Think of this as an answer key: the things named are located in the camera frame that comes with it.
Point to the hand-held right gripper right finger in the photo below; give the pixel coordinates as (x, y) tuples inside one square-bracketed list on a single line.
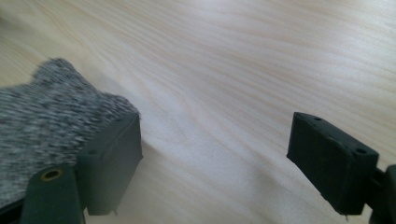
[(336, 161)]

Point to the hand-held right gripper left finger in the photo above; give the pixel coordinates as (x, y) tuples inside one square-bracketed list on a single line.
[(109, 161)]

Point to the grey cloth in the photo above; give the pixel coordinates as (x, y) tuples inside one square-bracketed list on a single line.
[(46, 124)]

